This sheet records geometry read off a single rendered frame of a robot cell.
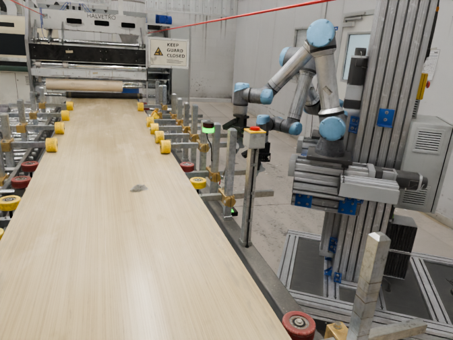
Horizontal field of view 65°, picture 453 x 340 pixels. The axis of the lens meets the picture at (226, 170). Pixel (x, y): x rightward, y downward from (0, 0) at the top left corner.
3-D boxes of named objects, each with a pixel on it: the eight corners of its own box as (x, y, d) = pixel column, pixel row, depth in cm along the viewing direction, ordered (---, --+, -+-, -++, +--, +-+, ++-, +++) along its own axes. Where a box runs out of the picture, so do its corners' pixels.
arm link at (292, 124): (328, 52, 199) (302, 137, 204) (311, 51, 206) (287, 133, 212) (318, 44, 190) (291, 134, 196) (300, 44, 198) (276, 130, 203)
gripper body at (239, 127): (238, 139, 181) (240, 115, 177) (228, 136, 187) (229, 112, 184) (250, 138, 185) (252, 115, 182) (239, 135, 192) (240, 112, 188)
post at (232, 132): (228, 218, 186) (234, 127, 171) (230, 221, 183) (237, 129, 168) (222, 218, 185) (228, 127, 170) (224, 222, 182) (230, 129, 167)
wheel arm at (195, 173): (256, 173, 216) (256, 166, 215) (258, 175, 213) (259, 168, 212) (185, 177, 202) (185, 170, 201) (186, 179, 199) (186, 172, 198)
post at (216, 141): (214, 203, 209) (219, 121, 194) (216, 206, 206) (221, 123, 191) (208, 204, 208) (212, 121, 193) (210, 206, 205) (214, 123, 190)
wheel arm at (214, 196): (270, 195, 195) (272, 187, 193) (273, 197, 192) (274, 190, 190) (192, 201, 181) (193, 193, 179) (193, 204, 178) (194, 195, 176)
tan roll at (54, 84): (166, 92, 441) (166, 81, 437) (168, 93, 430) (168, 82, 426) (36, 88, 396) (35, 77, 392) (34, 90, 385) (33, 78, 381)
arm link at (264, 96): (275, 88, 181) (254, 86, 184) (270, 89, 171) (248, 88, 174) (274, 103, 184) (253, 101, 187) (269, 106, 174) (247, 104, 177)
